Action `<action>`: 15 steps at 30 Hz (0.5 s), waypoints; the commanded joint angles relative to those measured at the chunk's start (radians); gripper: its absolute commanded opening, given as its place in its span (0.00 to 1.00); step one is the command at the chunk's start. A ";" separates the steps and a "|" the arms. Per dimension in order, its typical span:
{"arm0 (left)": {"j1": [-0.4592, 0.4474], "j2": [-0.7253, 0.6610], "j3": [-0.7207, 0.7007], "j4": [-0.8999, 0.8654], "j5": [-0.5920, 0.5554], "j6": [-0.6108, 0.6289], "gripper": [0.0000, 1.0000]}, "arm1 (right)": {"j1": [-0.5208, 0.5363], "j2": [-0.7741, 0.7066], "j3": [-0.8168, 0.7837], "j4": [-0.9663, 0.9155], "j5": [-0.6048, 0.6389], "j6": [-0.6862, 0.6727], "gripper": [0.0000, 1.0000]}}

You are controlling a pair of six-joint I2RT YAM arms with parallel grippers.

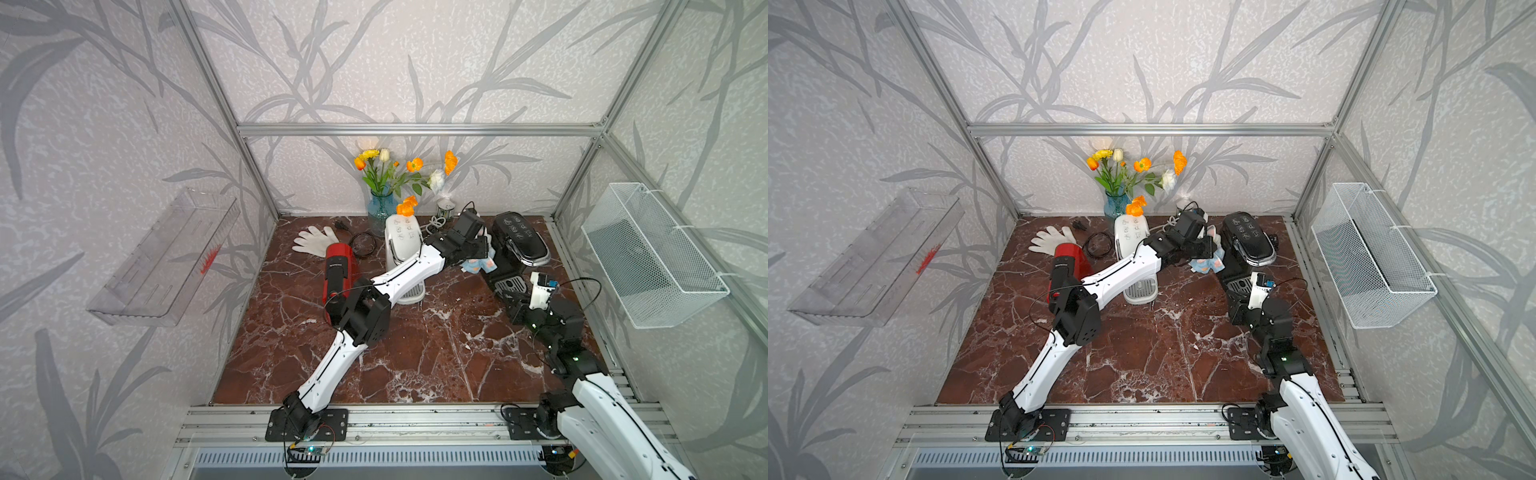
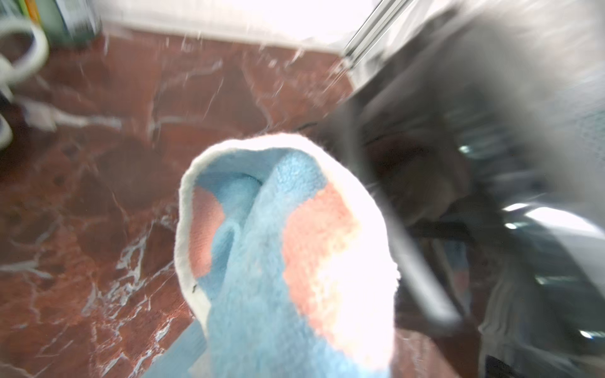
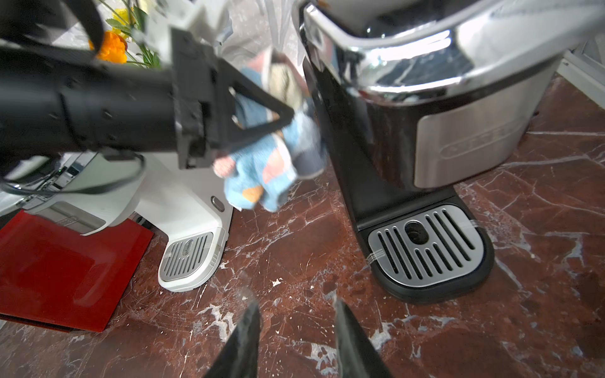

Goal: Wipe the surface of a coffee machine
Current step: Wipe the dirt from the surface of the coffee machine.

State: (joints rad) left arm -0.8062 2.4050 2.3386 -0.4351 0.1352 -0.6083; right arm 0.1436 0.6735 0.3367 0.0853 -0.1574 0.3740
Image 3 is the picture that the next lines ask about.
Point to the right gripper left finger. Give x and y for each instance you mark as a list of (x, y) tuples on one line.
[(239, 356)]

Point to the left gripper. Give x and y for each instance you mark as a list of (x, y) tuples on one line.
[(56, 100)]

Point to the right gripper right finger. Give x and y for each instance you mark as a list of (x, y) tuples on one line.
[(356, 355)]

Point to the colourful striped cloth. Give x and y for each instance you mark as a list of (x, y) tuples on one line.
[(264, 172)]

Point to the white coffee machine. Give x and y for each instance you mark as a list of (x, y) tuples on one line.
[(189, 206)]

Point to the black coffee machine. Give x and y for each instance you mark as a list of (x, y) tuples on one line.
[(415, 96)]

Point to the red coffee machine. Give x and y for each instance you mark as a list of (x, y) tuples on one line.
[(52, 277)]

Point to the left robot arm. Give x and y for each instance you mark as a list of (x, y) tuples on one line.
[(78, 25)]

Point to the blue glass vase with flowers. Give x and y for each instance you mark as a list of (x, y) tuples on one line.
[(120, 44)]

